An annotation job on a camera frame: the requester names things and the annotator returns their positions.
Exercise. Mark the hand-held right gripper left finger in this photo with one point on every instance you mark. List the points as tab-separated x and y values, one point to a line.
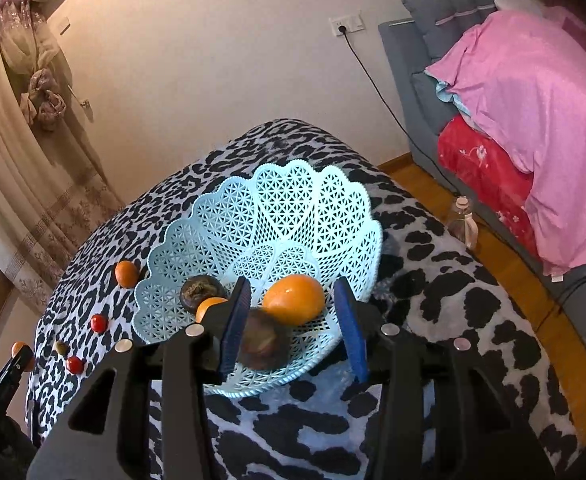
235	325

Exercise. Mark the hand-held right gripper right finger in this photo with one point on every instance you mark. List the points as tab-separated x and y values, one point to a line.
353	330

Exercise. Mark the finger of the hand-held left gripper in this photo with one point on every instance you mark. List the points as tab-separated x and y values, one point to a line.
8	377

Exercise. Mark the dimpled deep orange mandarin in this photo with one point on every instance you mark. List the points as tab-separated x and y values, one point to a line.
18	348

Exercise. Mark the small orange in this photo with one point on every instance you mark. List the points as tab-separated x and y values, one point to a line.
208	307
126	274

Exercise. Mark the large purple passion fruit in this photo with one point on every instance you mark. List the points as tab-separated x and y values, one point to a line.
265	345

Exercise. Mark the small purple passion fruit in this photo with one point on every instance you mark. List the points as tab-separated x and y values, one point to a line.
200	292

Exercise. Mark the small brown longan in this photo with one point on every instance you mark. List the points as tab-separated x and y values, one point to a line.
62	348

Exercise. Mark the large smooth yellow-orange orange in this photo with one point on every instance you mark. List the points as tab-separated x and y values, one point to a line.
293	299

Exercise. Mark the large red tomato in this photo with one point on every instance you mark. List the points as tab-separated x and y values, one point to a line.
75	365

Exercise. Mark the small red tomato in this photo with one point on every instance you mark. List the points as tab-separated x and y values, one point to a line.
100	323

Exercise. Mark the light blue lattice plastic basket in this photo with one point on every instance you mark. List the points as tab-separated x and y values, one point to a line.
283	210

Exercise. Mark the clear plastic jug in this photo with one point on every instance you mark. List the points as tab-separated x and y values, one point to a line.
463	225

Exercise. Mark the beige patterned curtain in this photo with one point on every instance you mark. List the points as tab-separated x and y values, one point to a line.
18	200

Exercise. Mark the red floral blanket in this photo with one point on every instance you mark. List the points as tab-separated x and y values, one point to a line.
483	175

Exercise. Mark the grey sofa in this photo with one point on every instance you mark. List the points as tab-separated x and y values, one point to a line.
408	120

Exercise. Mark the small grey cushion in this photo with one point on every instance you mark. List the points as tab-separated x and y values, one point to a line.
425	100

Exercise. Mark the light blue cloth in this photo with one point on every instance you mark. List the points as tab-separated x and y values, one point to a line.
448	95

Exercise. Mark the knotted curtain tieback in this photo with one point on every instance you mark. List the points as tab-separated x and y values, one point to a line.
43	102

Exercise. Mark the pink dotted sheet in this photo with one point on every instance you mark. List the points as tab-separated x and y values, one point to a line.
538	110

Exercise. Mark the large grey cushion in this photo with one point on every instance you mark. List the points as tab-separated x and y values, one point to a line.
448	10

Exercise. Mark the white pillow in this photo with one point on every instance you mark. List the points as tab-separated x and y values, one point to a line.
518	2

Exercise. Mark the curtain wall hook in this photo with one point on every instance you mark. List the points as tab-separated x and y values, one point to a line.
85	105

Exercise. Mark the white wall socket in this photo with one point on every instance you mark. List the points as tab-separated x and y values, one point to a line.
348	22

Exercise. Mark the white wall switch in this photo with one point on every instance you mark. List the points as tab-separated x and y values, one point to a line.
63	26

